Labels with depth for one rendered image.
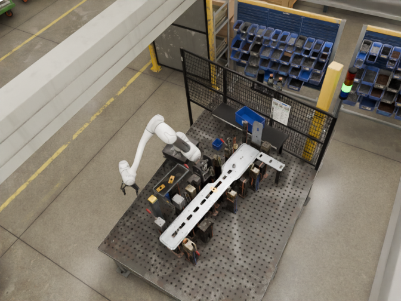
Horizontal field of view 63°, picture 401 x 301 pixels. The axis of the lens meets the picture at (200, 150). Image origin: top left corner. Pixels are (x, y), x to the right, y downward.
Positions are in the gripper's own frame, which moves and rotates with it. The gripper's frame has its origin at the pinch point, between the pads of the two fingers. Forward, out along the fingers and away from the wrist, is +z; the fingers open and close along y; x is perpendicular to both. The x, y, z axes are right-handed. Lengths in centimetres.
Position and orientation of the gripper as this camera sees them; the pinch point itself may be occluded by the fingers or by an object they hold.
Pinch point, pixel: (130, 193)
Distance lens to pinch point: 353.3
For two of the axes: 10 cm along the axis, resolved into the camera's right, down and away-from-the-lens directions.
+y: -9.9, -0.1, 1.5
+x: -1.3, 5.7, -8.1
